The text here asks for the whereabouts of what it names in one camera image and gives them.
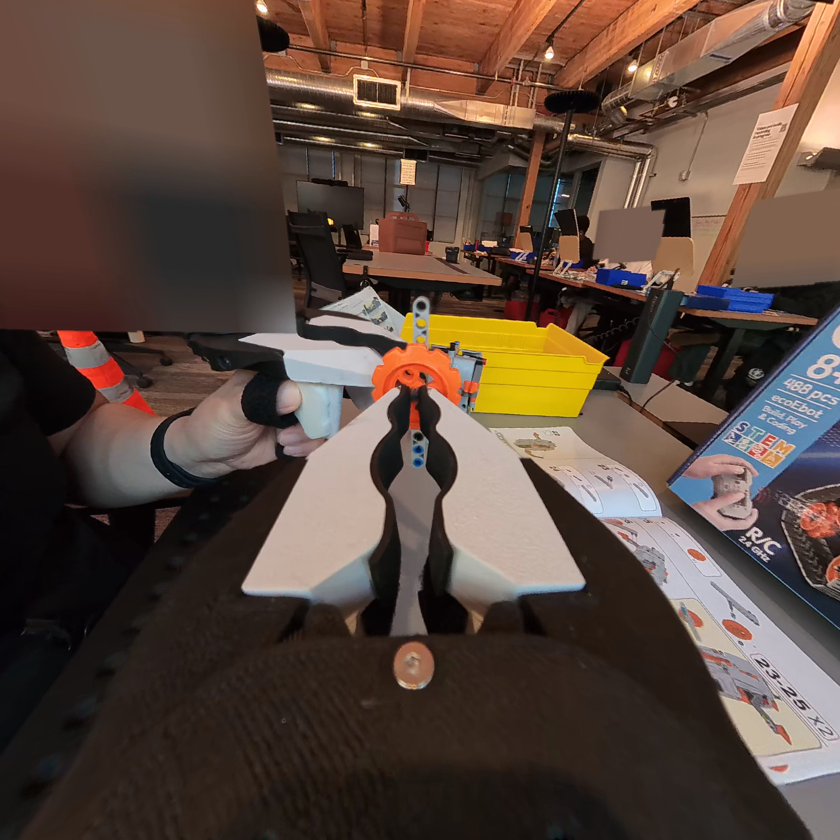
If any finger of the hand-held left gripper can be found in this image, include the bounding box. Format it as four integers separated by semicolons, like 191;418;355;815
297;312;409;353
238;330;389;389

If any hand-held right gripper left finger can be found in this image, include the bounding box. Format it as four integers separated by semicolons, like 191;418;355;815
241;387;421;636

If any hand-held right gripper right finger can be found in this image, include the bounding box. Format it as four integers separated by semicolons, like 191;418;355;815
420;387;587;636

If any orange gear wheel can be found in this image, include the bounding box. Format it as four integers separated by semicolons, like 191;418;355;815
372;343;463;434

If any grey beam assembly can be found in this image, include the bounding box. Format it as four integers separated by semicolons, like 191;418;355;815
408;295;435;470

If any person's left forearm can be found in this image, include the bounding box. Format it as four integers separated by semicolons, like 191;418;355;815
49;400;191;510

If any person's left hand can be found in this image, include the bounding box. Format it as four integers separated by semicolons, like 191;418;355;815
161;371;329;481

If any black office chair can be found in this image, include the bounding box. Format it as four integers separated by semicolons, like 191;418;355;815
287;210;349;310

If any long grey worktable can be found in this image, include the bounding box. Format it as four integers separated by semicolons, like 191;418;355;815
343;251;504;294

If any black monitor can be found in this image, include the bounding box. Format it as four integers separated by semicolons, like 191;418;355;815
297;180;366;231

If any black wristband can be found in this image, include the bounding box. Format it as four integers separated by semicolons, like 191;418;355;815
150;408;219;490

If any grey robot model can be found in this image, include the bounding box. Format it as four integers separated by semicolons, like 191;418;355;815
430;341;488;413

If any orange traffic cone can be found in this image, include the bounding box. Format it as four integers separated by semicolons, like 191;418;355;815
56;330;156;416

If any yellow plastic bin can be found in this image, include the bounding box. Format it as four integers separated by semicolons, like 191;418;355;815
400;311;610;418

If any open instruction booklet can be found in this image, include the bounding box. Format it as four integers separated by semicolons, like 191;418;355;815
491;427;840;786

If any dark grey flat device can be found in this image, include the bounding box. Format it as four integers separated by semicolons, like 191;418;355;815
620;287;685;384

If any white air vent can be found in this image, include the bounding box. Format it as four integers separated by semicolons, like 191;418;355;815
353;74;403;112

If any blue robot kit box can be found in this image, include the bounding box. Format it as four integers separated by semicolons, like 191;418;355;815
668;308;840;632

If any black disc-topped pole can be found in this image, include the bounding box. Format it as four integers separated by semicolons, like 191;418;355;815
525;91;602;323

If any white paper notice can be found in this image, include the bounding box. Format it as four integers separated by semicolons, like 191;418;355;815
734;104;801;186

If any black cable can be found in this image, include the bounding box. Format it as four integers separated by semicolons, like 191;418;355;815
610;377;683;412

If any grey air duct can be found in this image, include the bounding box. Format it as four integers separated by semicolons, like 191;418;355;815
266;66;657;161

